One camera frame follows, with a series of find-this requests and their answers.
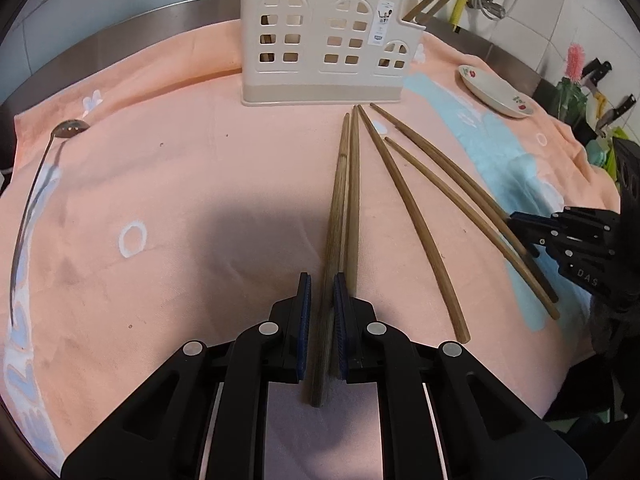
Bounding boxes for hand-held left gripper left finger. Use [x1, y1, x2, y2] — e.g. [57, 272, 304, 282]
[60, 272, 313, 480]

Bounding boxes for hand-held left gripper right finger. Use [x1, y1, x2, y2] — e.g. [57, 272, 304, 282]
[332, 272, 588, 480]

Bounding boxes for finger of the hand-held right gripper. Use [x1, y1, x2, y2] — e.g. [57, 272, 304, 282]
[507, 206, 621, 241]
[520, 232, 619, 277]

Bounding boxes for cream plastic utensil holder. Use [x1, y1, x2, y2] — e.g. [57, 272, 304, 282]
[240, 0, 418, 107]

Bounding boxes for person's right hand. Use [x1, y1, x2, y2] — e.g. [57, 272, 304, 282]
[590, 305, 640, 416]

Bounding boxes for green plastic basket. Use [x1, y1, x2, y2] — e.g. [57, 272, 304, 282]
[597, 127, 631, 181]

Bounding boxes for white floral plate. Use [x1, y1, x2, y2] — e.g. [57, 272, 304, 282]
[457, 64, 535, 120]

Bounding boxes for pink bottle brush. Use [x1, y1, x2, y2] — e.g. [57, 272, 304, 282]
[565, 42, 587, 86]

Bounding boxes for peach printed towel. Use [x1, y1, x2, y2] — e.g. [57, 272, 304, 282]
[0, 17, 623, 461]

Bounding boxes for metal water valve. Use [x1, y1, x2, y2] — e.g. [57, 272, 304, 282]
[475, 0, 506, 21]

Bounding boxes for black-handled kitchen knife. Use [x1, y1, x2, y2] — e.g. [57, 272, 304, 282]
[595, 95, 638, 133]

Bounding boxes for black-handled cleaver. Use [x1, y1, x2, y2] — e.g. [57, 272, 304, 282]
[580, 60, 613, 96]

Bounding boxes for long-handled metal spoon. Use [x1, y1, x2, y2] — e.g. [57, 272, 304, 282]
[9, 119, 92, 326]

